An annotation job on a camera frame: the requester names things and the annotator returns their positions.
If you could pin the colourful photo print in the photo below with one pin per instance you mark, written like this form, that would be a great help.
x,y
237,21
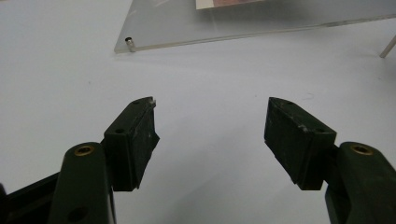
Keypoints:
x,y
224,3

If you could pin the clear acrylic photo frame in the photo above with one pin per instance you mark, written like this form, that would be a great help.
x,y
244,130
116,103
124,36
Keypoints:
x,y
193,25

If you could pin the silver metal frame peg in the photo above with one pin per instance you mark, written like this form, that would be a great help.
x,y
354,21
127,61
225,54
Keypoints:
x,y
388,47
130,44

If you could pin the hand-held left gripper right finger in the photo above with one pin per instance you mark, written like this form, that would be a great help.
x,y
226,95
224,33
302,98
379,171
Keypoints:
x,y
295,140

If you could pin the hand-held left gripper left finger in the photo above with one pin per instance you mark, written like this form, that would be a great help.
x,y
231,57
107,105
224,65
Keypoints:
x,y
130,146

